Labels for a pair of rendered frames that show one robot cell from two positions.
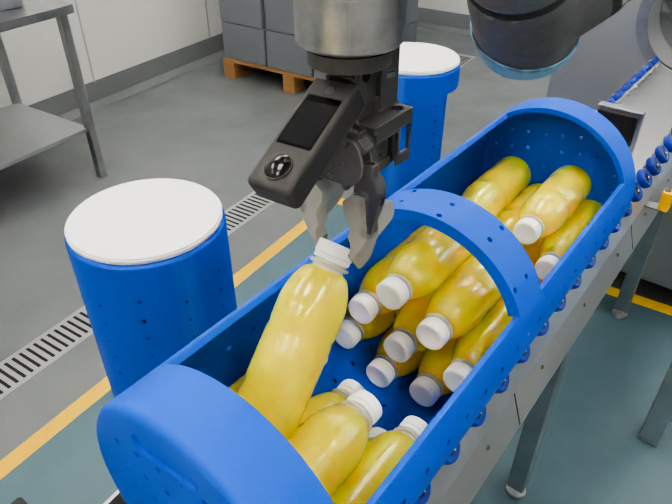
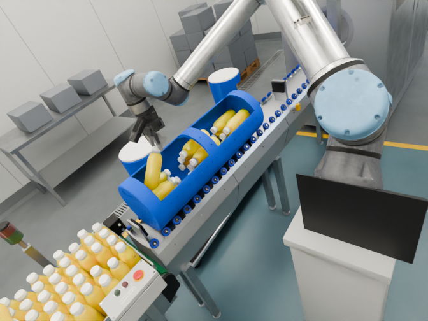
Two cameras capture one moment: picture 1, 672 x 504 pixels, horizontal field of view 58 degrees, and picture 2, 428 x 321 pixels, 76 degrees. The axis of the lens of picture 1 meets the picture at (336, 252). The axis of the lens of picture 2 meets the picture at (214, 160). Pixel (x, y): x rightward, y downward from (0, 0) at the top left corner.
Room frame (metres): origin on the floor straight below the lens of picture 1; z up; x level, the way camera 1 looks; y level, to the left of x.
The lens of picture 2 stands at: (-0.54, -0.52, 1.93)
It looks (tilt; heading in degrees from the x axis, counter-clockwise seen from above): 36 degrees down; 15
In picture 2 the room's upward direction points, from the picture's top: 21 degrees counter-clockwise
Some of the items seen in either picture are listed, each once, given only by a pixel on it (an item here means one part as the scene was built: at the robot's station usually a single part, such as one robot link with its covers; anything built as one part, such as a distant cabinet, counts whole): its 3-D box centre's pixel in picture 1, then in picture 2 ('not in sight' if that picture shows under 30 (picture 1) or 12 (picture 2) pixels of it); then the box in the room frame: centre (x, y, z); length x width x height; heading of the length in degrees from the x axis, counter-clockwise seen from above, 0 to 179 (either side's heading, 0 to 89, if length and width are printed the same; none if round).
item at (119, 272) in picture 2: not in sight; (124, 274); (0.04, 0.17, 0.99); 0.07 x 0.07 x 0.19
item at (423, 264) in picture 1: (432, 255); (195, 143); (0.66, -0.13, 1.15); 0.19 x 0.07 x 0.07; 142
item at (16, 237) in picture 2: not in sight; (13, 235); (0.18, 0.68, 1.18); 0.06 x 0.06 x 0.05
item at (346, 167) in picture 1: (354, 111); (148, 120); (0.52, -0.02, 1.41); 0.09 x 0.08 x 0.12; 142
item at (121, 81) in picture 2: not in sight; (130, 86); (0.51, -0.01, 1.58); 0.10 x 0.09 x 0.12; 64
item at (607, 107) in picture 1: (611, 139); (279, 90); (1.32, -0.65, 1.00); 0.10 x 0.04 x 0.15; 52
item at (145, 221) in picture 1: (145, 217); (138, 148); (0.94, 0.35, 1.03); 0.28 x 0.28 x 0.01
